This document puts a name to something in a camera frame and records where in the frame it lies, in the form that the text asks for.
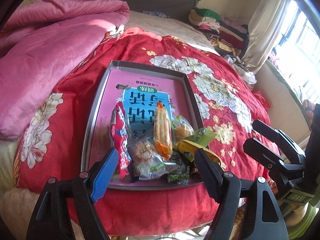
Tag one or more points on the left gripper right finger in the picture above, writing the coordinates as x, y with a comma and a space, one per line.
224, 188

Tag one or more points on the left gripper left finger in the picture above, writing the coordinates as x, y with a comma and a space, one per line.
88, 187

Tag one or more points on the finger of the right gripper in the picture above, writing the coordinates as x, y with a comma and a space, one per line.
272, 159
287, 146

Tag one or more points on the green yellow snack packet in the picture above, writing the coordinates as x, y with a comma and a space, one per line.
202, 136

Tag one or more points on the clear bag sesame bread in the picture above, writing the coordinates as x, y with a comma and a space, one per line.
149, 163

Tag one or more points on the red Alpenliebe candy bag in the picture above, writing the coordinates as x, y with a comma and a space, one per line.
119, 138

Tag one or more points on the clear yellow pastry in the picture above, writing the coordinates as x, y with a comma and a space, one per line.
181, 128

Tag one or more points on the orange cracker pack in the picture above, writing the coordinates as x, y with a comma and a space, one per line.
162, 131

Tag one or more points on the green sleeve forearm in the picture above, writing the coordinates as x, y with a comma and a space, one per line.
297, 218

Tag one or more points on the grey tray box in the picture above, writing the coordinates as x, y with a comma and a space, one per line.
140, 104

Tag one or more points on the dark green small packet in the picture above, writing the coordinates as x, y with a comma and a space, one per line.
182, 178

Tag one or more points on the red packet on sill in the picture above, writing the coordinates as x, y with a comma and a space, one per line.
261, 98

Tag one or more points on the pink children's book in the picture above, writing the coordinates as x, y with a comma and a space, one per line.
140, 99

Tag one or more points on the folded clothes pile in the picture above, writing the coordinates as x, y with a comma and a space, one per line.
224, 34

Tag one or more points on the cream curtain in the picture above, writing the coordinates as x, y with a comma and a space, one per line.
264, 29

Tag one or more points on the pink blanket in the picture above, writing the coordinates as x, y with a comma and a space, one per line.
43, 42

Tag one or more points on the beige bed sheet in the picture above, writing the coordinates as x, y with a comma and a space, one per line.
172, 27

